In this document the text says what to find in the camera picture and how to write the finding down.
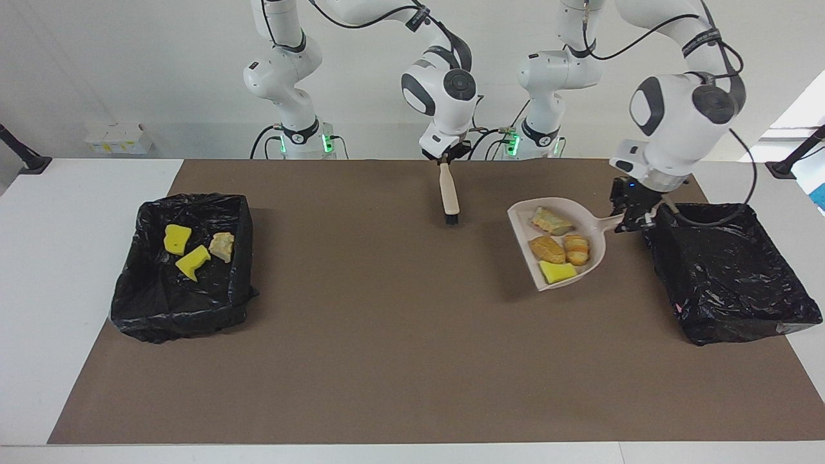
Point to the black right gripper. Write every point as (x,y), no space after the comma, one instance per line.
(446,152)

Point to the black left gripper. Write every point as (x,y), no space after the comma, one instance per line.
(631,193)

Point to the beige brush black bristles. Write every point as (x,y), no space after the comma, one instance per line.
(450,193)

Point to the striped croissant piece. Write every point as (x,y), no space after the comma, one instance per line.
(577,250)
(222,247)

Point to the pale bread chunk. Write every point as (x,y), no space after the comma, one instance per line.
(551,221)

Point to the brown bread roll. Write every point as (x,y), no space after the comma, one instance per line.
(548,250)

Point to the beige plastic dustpan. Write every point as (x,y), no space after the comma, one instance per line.
(523,232)

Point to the green yellow sponge piece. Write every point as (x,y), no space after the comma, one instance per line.
(192,263)

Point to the yellow sponge piece dark dot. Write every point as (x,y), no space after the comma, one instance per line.
(177,238)

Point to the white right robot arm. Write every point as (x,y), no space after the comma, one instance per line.
(451,96)

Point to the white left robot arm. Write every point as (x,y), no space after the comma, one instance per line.
(677,122)

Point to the black bag bin pink spot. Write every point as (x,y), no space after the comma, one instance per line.
(728,270)

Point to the black bag lined bin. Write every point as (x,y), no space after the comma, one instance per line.
(148,303)

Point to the blue object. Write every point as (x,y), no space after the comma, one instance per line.
(820,195)

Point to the brown table mat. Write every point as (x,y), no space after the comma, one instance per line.
(412,386)

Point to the white cardboard box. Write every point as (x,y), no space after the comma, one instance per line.
(119,138)

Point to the black camera stand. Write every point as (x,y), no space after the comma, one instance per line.
(26,158)
(793,158)

